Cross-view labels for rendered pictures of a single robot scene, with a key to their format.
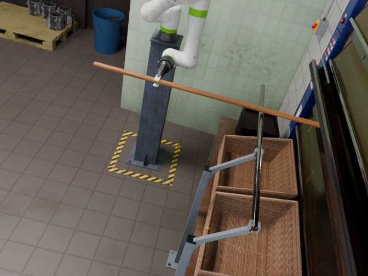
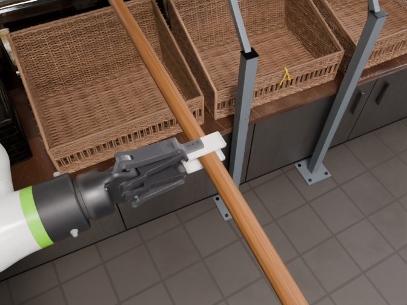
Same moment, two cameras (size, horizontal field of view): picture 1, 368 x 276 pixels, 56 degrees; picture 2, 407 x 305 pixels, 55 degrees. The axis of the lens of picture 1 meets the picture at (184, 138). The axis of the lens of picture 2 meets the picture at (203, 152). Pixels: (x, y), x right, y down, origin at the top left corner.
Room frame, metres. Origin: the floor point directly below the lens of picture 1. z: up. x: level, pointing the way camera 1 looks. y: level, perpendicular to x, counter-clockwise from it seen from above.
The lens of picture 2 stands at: (1.97, 0.57, 1.72)
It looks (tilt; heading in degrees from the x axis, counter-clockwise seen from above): 55 degrees down; 242
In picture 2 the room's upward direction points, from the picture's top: straight up
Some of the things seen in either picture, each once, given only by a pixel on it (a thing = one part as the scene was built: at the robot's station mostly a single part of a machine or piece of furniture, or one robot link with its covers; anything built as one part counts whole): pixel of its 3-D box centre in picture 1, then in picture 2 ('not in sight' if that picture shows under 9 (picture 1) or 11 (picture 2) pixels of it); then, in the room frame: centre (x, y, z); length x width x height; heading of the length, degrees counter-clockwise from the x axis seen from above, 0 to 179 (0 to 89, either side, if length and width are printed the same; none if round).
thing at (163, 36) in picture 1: (169, 30); not in sight; (2.48, 0.30, 1.23); 0.26 x 0.15 x 0.06; 1
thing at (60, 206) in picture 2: (166, 64); (63, 204); (2.03, 0.22, 1.20); 0.12 x 0.06 x 0.09; 88
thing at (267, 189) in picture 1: (253, 168); (108, 80); (1.79, -0.51, 0.72); 0.56 x 0.49 x 0.28; 178
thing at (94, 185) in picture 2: (163, 69); (111, 187); (1.95, 0.23, 1.20); 0.09 x 0.07 x 0.08; 178
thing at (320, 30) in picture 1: (320, 27); not in sight; (2.69, -0.79, 1.46); 0.10 x 0.07 x 0.10; 177
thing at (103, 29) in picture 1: (109, 31); not in sight; (4.32, 1.31, 0.27); 0.46 x 0.42 x 0.53; 74
